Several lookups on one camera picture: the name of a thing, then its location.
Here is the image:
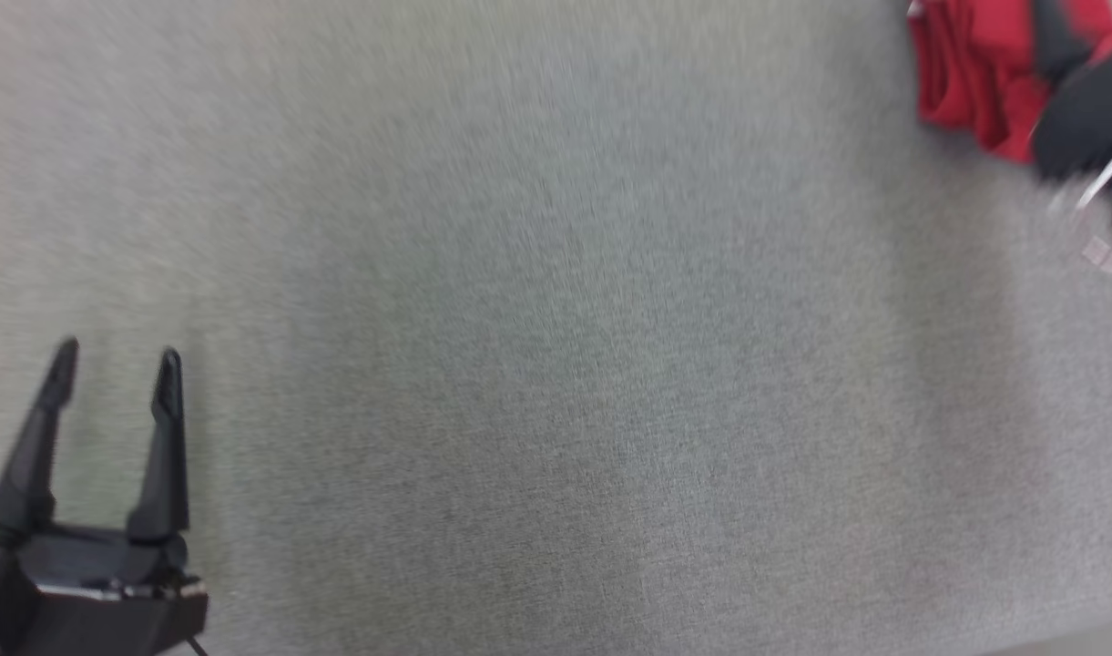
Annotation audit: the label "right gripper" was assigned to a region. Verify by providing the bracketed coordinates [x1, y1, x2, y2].
[1029, 0, 1112, 180]

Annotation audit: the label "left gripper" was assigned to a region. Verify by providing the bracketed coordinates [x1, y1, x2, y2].
[0, 337, 210, 656]

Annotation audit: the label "red shorts with white stripes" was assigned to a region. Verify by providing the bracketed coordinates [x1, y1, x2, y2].
[906, 0, 1112, 165]

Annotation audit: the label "grey fabric sofa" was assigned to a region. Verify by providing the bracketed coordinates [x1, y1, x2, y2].
[0, 0, 1112, 656]

